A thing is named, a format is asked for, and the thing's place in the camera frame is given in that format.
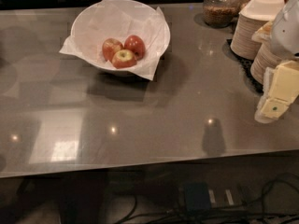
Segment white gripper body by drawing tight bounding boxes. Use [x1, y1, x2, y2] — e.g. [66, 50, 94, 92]
[270, 0, 299, 60]

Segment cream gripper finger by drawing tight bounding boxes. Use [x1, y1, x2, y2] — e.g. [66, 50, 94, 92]
[254, 96, 290, 124]
[263, 61, 299, 105]

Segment red yellow apple front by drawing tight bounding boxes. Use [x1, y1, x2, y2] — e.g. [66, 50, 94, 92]
[112, 49, 137, 69]

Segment white bowl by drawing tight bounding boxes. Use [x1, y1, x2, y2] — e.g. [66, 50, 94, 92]
[70, 0, 171, 77]

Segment front stack of paper bowls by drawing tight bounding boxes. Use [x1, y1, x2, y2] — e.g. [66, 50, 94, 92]
[250, 21, 281, 84]

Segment stack of paper bowls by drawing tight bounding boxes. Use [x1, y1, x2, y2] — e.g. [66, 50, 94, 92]
[230, 0, 284, 60]
[250, 21, 281, 84]

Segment rear stack of paper bowls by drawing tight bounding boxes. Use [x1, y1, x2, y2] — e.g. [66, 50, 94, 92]
[230, 0, 284, 60]

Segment black mat under bowls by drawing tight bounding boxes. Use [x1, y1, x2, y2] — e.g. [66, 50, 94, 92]
[226, 39, 263, 95]

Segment glass jar with grains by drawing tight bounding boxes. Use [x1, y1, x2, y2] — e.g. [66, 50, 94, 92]
[203, 0, 241, 27]

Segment dark blue power box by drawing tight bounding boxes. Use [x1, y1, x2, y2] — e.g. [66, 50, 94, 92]
[183, 182, 211, 213]

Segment white paper liner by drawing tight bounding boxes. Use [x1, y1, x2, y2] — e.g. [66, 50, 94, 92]
[59, 0, 171, 81]

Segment black floor cables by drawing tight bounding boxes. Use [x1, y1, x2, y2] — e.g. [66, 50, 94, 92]
[113, 171, 299, 224]

